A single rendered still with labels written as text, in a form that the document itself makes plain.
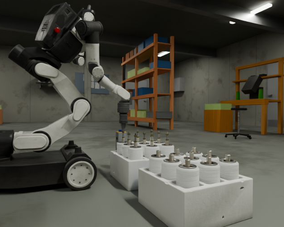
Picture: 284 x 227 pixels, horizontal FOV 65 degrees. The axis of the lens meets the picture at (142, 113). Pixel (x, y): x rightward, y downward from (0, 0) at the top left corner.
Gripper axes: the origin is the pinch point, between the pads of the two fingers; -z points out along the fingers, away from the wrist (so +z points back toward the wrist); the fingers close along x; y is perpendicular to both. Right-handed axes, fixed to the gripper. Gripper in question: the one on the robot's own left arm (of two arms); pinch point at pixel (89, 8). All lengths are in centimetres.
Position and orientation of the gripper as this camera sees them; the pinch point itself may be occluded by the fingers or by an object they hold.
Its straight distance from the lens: 225.6
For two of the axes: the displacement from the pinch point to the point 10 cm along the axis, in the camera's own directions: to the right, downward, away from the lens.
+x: 9.8, 1.1, -1.9
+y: -1.6, -2.2, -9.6
